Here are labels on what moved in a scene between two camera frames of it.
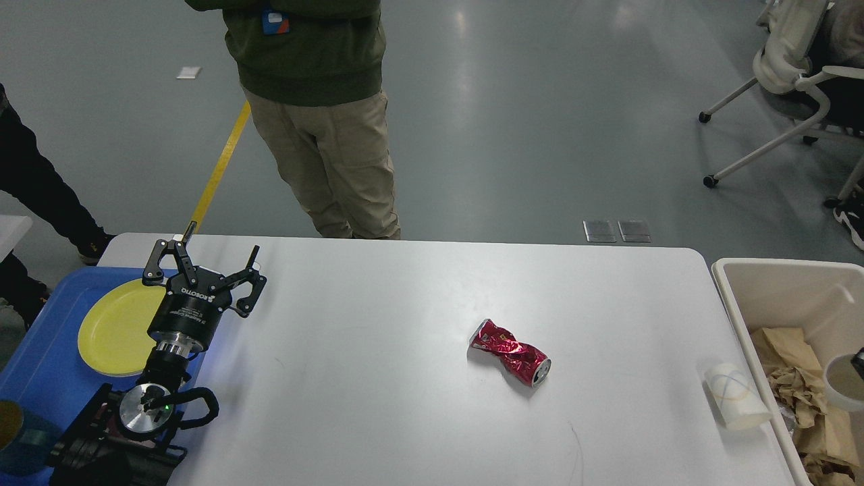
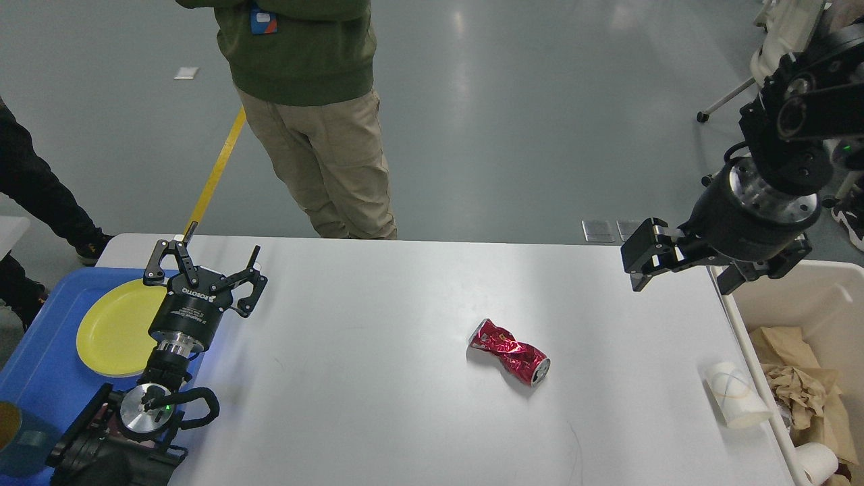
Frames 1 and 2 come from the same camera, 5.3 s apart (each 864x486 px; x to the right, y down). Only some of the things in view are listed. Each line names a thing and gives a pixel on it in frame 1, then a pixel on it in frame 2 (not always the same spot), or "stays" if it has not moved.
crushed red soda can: x=524 y=360 stays
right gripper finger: x=858 y=362 to x=739 y=216
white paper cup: x=844 y=383 to x=813 y=464
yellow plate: x=113 y=337 stays
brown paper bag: x=789 y=347 stays
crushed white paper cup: x=738 y=400 stays
